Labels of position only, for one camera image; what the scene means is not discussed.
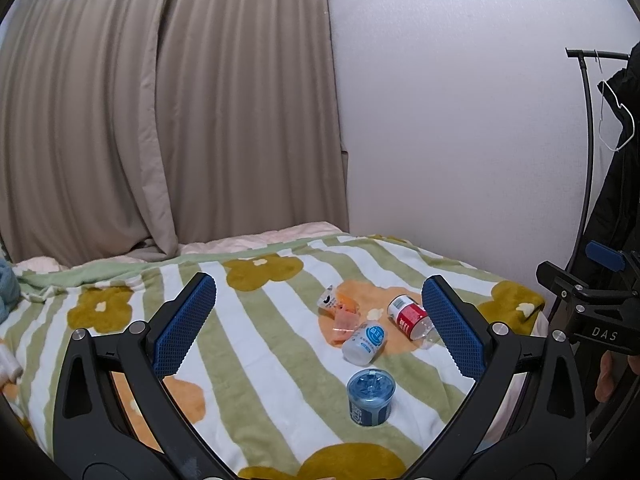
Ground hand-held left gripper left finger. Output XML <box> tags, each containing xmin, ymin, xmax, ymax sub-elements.
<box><xmin>52</xmin><ymin>272</ymin><xmax>222</xmax><ymax>480</ymax></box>

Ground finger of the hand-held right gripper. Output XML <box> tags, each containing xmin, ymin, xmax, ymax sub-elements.
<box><xmin>536</xmin><ymin>260</ymin><xmax>587</xmax><ymax>301</ymax></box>
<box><xmin>586</xmin><ymin>241</ymin><xmax>628</xmax><ymax>273</ymax></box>

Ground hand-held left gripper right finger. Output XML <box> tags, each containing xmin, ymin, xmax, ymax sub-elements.
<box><xmin>404</xmin><ymin>275</ymin><xmax>587</xmax><ymax>480</ymax></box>

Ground blue plastic cup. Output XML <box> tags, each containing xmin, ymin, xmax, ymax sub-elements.
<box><xmin>346</xmin><ymin>367</ymin><xmax>397</xmax><ymax>428</ymax></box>

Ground clear pink plastic cup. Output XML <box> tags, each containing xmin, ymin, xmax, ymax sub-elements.
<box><xmin>330</xmin><ymin>310</ymin><xmax>363</xmax><ymax>347</ymax></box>

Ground person's right hand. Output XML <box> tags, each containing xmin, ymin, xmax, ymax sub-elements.
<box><xmin>596</xmin><ymin>350</ymin><xmax>626</xmax><ymax>403</ymax></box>

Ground clear bottle with red label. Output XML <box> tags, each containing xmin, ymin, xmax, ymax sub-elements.
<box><xmin>388</xmin><ymin>295</ymin><xmax>443</xmax><ymax>350</ymax></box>

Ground black coat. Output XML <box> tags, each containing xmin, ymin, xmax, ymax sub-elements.
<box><xmin>570</xmin><ymin>42</ymin><xmax>640</xmax><ymax>453</ymax></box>

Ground white bottle with blue label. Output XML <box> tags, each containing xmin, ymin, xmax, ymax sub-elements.
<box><xmin>342</xmin><ymin>321</ymin><xmax>388</xmax><ymax>366</ymax></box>

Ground black clothes rack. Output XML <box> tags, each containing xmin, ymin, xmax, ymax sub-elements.
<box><xmin>564</xmin><ymin>48</ymin><xmax>632</xmax><ymax>282</ymax></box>

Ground orange wrapper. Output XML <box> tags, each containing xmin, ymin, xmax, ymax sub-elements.
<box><xmin>335</xmin><ymin>294</ymin><xmax>362</xmax><ymax>318</ymax></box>

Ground pale pink bed sheet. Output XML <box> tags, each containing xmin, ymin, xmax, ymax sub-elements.
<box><xmin>12</xmin><ymin>222</ymin><xmax>347</xmax><ymax>277</ymax></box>

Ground green striped floral blanket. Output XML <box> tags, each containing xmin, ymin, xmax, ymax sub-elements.
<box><xmin>0</xmin><ymin>234</ymin><xmax>547</xmax><ymax>480</ymax></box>

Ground light blue cloth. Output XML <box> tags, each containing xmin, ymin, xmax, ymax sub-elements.
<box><xmin>0</xmin><ymin>258</ymin><xmax>22</xmax><ymax>323</ymax></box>

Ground beige curtain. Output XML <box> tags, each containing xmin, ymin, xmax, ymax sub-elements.
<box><xmin>0</xmin><ymin>0</ymin><xmax>351</xmax><ymax>267</ymax></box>

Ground white wire hanger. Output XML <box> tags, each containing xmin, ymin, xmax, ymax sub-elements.
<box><xmin>597</xmin><ymin>80</ymin><xmax>637</xmax><ymax>153</ymax></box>

